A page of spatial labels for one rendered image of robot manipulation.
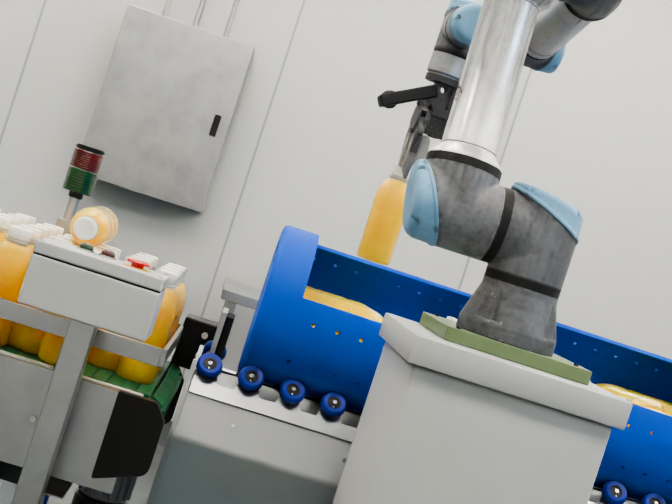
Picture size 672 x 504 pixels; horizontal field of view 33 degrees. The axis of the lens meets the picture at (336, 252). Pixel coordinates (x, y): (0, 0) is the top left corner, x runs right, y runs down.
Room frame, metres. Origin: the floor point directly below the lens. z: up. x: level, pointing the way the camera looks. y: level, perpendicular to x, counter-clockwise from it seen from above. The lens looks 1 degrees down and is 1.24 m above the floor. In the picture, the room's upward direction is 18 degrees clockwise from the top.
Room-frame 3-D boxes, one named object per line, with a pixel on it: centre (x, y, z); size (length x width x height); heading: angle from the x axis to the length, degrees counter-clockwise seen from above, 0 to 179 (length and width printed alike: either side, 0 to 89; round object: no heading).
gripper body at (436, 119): (2.23, -0.10, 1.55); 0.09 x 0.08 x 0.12; 98
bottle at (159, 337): (1.93, 0.26, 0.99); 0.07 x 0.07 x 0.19
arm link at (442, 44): (2.21, -0.10, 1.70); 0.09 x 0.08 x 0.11; 5
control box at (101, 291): (1.73, 0.33, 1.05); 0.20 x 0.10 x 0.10; 94
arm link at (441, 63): (2.22, -0.10, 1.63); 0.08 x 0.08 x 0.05
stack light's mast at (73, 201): (2.36, 0.56, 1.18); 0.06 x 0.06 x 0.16
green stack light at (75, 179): (2.36, 0.56, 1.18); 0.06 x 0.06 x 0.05
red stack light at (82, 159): (2.36, 0.56, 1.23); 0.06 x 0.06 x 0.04
